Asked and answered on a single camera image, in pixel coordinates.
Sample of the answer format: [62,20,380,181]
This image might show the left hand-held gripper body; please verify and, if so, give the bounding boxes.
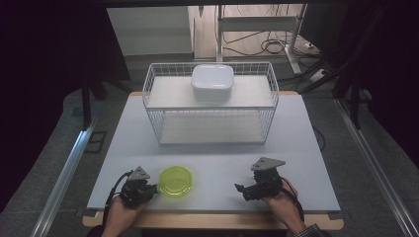
[119,166,153,209]

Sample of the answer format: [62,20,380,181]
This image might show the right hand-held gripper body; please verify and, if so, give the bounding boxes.
[250,156,287,200]

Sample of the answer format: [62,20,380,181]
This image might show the green round plate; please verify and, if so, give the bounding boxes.
[157,164,194,198]

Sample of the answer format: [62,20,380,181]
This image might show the white wire shelf rack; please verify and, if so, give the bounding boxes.
[141,61,280,146]

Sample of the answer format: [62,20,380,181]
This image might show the white lidded plastic container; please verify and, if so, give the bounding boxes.
[191,63,235,103]

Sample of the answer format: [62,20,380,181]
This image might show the person's left hand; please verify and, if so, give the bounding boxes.
[104,194,150,233]

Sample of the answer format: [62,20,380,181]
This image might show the person's right hand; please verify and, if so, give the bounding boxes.
[262,177,299,229]

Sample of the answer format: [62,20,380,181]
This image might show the black floor grate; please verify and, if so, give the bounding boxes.
[84,130,108,154]

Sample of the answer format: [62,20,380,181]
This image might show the black metal stand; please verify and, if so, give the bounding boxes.
[80,74,132,130]

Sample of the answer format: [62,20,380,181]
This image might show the white power strip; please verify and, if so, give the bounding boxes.
[308,68,331,83]

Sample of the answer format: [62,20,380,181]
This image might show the white board panel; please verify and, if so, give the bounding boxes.
[106,6,194,57]

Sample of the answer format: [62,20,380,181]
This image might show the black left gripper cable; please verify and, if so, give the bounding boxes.
[104,171,133,220]

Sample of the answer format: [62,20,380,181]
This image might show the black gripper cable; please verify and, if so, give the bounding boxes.
[104,171,133,220]
[280,177,305,222]

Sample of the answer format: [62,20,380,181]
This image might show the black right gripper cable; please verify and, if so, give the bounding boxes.
[280,177,305,222]

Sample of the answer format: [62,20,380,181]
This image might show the metal floor rail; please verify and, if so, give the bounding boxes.
[333,98,419,237]
[30,120,97,237]

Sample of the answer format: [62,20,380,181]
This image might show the black floor cables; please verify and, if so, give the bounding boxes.
[222,30,299,57]

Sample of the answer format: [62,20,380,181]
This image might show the white metal desk frame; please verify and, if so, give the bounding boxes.
[215,4,304,75]

